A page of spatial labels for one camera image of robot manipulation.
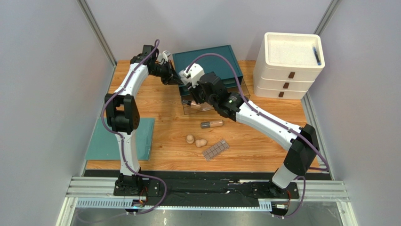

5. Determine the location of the clear plastic bottle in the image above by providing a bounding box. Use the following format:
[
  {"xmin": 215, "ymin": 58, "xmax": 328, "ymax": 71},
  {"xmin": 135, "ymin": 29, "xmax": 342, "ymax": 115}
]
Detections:
[{"xmin": 182, "ymin": 99, "xmax": 200, "ymax": 108}]

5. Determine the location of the white three-drawer organizer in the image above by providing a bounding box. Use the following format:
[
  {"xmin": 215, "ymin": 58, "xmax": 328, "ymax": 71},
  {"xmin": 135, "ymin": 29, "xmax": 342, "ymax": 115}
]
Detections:
[{"xmin": 253, "ymin": 32, "xmax": 325, "ymax": 100}]

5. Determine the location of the liquid foundation bottle dark cap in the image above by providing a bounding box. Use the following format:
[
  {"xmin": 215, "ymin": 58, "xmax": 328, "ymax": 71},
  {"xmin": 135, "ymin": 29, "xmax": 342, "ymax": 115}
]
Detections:
[{"xmin": 200, "ymin": 120, "xmax": 224, "ymax": 129}]

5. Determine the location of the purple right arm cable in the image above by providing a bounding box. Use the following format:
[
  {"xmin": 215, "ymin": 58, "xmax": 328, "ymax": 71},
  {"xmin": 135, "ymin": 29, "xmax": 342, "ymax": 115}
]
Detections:
[{"xmin": 185, "ymin": 52, "xmax": 330, "ymax": 218}]

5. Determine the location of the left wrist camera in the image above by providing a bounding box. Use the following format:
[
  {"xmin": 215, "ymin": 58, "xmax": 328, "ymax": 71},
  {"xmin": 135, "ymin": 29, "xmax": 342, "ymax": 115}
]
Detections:
[{"xmin": 156, "ymin": 50, "xmax": 171, "ymax": 64}]

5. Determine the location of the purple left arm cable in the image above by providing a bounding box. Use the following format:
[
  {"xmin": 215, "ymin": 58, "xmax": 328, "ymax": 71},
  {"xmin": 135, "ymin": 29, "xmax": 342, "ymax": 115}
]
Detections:
[{"xmin": 100, "ymin": 39, "xmax": 168, "ymax": 215}]

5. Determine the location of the teal mat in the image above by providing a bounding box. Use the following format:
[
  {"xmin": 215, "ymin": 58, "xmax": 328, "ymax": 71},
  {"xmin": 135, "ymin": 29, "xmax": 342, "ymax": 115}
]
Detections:
[{"xmin": 84, "ymin": 117, "xmax": 156, "ymax": 161}]

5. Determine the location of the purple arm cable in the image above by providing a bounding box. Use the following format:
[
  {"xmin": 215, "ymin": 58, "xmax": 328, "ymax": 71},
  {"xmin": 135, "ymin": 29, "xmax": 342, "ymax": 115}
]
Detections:
[
  {"xmin": 185, "ymin": 52, "xmax": 330, "ymax": 218},
  {"xmin": 100, "ymin": 39, "xmax": 168, "ymax": 215}
]

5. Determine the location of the blue pen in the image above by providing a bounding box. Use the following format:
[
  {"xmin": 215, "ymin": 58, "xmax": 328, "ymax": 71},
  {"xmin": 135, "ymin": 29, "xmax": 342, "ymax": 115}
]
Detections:
[{"xmin": 313, "ymin": 46, "xmax": 322, "ymax": 66}]

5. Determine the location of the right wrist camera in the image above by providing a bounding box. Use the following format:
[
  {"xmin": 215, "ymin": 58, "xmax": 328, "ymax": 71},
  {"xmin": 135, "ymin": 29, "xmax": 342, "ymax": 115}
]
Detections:
[{"xmin": 178, "ymin": 63, "xmax": 205, "ymax": 89}]

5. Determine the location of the eyeshadow palette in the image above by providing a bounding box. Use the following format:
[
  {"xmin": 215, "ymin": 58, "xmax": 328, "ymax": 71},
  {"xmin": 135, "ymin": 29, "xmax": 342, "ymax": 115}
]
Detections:
[{"xmin": 202, "ymin": 139, "xmax": 230, "ymax": 161}]

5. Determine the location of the round beige makeup sponge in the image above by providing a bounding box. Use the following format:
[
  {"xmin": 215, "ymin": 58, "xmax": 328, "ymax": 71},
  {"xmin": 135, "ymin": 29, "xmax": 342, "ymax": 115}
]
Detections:
[{"xmin": 186, "ymin": 134, "xmax": 195, "ymax": 144}]

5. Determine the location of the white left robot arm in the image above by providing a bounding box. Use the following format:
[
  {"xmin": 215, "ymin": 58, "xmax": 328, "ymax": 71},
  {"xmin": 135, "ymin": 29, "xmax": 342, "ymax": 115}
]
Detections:
[{"xmin": 103, "ymin": 51, "xmax": 181, "ymax": 194}]

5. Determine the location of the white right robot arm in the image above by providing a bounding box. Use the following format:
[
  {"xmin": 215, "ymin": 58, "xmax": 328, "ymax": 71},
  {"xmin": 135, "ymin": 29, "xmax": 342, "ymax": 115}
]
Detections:
[{"xmin": 183, "ymin": 72, "xmax": 319, "ymax": 189}]

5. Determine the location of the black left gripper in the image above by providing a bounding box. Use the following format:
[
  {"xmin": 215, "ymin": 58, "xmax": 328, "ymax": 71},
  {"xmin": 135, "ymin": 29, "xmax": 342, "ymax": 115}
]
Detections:
[{"xmin": 151, "ymin": 60, "xmax": 184, "ymax": 86}]

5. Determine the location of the gourd-shaped beige makeup sponge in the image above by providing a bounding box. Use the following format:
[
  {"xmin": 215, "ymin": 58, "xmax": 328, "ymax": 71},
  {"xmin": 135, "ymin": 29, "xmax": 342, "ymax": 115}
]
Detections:
[{"xmin": 195, "ymin": 139, "xmax": 208, "ymax": 148}]

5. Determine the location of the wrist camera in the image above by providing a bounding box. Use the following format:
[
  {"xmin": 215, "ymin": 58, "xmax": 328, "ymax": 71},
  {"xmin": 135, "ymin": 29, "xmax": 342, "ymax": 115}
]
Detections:
[
  {"xmin": 178, "ymin": 63, "xmax": 205, "ymax": 89},
  {"xmin": 156, "ymin": 50, "xmax": 171, "ymax": 64}
]

